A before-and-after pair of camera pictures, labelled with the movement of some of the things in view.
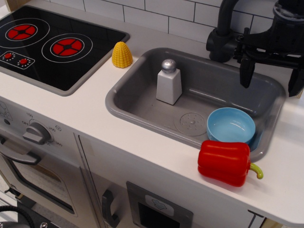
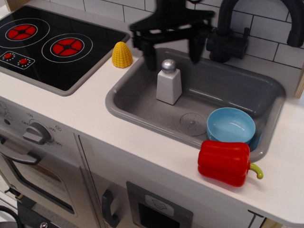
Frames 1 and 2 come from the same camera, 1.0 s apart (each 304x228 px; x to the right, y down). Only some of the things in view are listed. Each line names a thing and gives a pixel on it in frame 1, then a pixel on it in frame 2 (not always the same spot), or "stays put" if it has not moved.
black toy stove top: x=52 y=52 stays put
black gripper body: x=283 y=43 → x=173 y=21
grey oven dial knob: x=37 y=132 stays put
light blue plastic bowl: x=230 y=124 stays put
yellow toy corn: x=121 y=56 stays put
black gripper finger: x=247 y=67 → x=149 y=53
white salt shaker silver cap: x=168 y=86 stays put
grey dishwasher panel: x=149 y=211 stays put
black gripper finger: x=296 y=81 → x=196 y=46
